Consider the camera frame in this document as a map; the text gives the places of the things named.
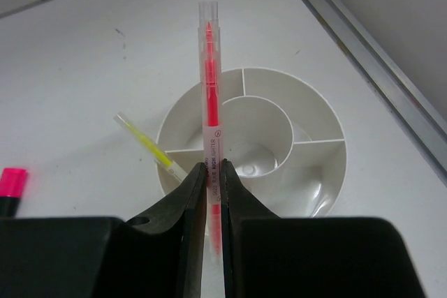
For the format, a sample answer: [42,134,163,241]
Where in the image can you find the white round compartment container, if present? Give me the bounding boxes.
[156,66,349,221]

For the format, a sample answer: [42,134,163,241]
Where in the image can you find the pink capped black highlighter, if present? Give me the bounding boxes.
[0,167,29,218]

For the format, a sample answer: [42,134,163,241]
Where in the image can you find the slim yellow highlighter pen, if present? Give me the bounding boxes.
[114,112,187,183]

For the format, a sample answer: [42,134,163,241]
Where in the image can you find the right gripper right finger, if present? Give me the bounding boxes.
[221,159,278,297]

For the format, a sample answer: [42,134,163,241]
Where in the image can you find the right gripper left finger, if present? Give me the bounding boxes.
[126,163,207,297]

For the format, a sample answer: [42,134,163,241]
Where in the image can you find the aluminium rail right side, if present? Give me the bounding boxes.
[301,0,446,181]

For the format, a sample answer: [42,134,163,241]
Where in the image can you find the slim red highlighter pen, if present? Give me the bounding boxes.
[198,1,223,260]

